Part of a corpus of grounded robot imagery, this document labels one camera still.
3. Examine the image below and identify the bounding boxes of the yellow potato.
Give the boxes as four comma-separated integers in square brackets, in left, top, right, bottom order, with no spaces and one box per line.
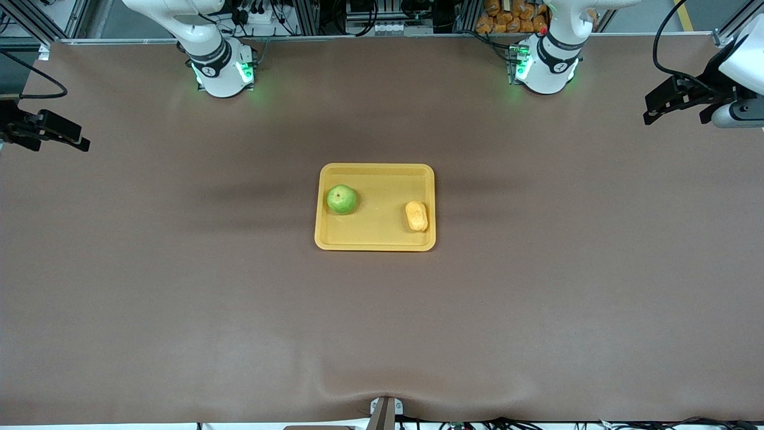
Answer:
[405,201,429,232]

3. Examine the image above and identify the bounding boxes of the yellow plastic tray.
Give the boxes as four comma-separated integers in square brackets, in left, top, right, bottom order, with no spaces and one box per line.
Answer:
[315,162,436,252]

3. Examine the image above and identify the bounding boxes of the bag of orange bread rolls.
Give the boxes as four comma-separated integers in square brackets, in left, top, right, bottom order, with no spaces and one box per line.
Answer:
[476,0,551,34]

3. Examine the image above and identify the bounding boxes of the white power strip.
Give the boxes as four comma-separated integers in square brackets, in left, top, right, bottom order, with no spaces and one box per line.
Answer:
[236,5,281,24]

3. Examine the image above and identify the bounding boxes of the grey electronics box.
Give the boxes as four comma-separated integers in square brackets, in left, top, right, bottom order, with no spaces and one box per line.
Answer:
[345,0,420,35]

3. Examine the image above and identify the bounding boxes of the brown table mat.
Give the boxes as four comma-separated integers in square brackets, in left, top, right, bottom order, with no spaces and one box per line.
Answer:
[0,35,764,426]

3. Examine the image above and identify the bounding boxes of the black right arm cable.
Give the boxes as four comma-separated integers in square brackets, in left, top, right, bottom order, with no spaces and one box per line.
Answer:
[0,51,68,100]

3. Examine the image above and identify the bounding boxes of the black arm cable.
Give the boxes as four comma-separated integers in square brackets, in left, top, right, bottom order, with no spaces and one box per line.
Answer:
[0,51,68,100]
[652,0,717,97]

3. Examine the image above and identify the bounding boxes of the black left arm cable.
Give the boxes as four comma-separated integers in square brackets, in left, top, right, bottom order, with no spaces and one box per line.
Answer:
[652,0,717,97]

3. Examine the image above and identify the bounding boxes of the aluminium frame profile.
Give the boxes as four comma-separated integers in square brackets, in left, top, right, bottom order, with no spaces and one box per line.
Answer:
[713,5,764,50]
[0,0,53,60]

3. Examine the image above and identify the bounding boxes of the aluminium table edge rail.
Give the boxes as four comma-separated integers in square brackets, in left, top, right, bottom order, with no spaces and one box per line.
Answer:
[51,32,717,45]

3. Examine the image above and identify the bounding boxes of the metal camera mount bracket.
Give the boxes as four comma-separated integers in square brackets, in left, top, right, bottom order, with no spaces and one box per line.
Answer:
[366,396,404,430]

